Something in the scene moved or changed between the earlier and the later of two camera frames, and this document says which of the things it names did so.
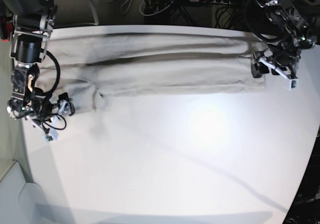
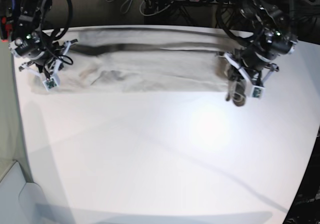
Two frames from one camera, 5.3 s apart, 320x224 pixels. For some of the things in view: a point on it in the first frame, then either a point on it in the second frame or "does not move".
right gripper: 284,56 → 253,59
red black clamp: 6,27 does not move
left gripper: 43,108 → 49,62
